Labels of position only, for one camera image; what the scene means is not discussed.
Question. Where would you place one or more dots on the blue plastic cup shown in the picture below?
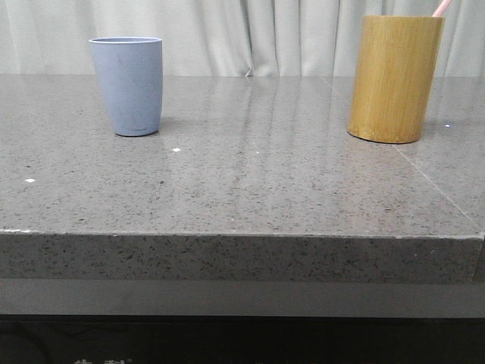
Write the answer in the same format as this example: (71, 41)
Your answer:
(130, 75)

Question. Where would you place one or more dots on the pink chopstick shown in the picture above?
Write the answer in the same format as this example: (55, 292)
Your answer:
(444, 4)

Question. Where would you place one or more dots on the bamboo cylindrical holder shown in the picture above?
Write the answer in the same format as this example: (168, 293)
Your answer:
(393, 78)

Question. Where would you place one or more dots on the white curtain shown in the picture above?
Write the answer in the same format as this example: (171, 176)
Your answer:
(200, 38)

